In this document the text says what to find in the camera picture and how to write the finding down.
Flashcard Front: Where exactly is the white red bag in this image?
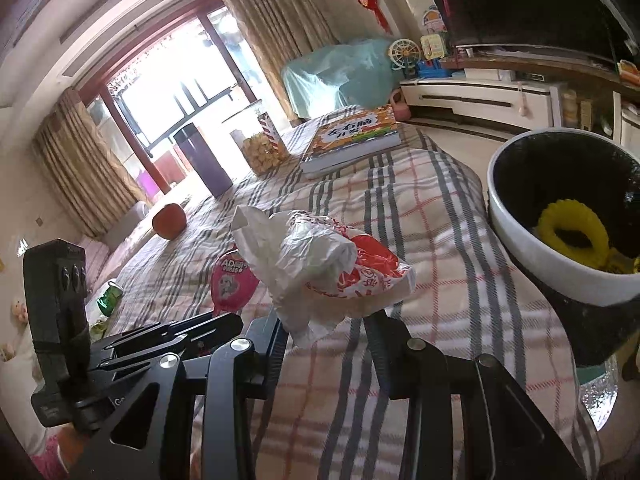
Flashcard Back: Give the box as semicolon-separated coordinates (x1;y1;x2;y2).
231;205;416;348

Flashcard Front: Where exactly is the yellow plastic bag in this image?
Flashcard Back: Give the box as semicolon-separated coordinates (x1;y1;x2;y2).
533;200;639;274

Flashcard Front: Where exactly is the black white trash bin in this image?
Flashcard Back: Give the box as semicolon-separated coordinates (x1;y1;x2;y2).
487;128;639;366

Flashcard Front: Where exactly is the pink round snack pack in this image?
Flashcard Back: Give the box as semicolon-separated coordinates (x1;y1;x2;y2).
209;248;259;315

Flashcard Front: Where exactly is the green crumpled wrapper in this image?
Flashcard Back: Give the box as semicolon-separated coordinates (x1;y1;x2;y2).
96;280;124;316

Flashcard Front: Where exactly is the plaid checkered tablecloth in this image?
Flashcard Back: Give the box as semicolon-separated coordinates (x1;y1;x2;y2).
107;125;601;479

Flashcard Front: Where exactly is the purple thermos bottle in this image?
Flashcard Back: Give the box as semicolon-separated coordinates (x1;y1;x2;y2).
174;122;233;198

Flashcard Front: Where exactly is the left beige curtain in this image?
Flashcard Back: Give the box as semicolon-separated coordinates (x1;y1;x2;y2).
32;88;146;238

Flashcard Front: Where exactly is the beige curtain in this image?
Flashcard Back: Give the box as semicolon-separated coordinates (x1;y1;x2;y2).
222;0;337;122
32;88;146;238

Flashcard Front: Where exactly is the clear jar with cookies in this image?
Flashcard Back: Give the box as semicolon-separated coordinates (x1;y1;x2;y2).
230;110;290;176

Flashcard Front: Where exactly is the colourful children book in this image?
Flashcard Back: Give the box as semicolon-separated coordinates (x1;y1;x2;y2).
299;104;402;178

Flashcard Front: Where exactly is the white tv cabinet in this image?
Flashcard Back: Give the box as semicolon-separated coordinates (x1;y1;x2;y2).
400;68;639;150

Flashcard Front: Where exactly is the teal covered furniture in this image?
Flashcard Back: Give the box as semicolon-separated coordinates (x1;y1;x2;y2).
281;38;402;119

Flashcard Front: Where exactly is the toy ferris wheel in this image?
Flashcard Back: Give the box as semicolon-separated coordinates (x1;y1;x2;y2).
387;38;422;78

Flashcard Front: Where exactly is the toy telephone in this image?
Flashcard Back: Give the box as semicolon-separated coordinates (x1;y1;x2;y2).
421;32;447;61

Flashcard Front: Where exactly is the right beige curtain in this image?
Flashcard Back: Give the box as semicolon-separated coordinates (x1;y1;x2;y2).
222;0;337;122

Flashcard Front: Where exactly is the black television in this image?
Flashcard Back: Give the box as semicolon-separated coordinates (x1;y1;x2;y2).
434;0;639;63

